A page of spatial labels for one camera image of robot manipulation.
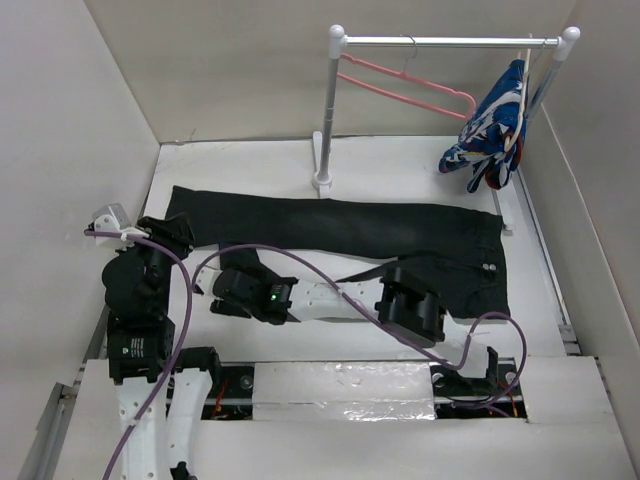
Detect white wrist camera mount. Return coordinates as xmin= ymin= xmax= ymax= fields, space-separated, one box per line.
xmin=85 ymin=203 xmax=149 ymax=250
xmin=193 ymin=266 xmax=222 ymax=297

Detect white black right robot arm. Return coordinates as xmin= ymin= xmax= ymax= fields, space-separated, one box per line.
xmin=195 ymin=267 xmax=499 ymax=394

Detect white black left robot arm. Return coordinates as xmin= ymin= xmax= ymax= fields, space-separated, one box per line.
xmin=92 ymin=204 xmax=223 ymax=479

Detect blue patterned garment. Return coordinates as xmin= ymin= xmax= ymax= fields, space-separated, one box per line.
xmin=438 ymin=59 xmax=527 ymax=193

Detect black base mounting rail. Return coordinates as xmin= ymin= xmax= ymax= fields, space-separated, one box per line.
xmin=202 ymin=361 xmax=527 ymax=422

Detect cream wooden hanger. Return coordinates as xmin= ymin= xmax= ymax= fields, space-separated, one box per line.
xmin=504 ymin=49 xmax=531 ymax=153

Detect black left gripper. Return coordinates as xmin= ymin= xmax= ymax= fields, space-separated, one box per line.
xmin=117 ymin=211 xmax=194 ymax=311

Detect white foam tape panel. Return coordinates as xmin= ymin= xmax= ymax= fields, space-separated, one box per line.
xmin=252 ymin=361 xmax=436 ymax=422

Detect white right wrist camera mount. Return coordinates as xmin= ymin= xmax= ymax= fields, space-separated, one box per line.
xmin=193 ymin=266 xmax=222 ymax=297

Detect black denim trousers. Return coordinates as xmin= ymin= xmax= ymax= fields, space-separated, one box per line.
xmin=166 ymin=186 xmax=510 ymax=319

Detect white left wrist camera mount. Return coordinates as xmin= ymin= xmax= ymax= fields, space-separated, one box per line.
xmin=85 ymin=203 xmax=149 ymax=250

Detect silver white clothes rack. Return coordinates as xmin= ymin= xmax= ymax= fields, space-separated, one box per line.
xmin=310 ymin=23 xmax=582 ymax=235

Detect pink plastic hanger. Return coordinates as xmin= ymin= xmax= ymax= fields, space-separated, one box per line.
xmin=335 ymin=37 xmax=477 ymax=120

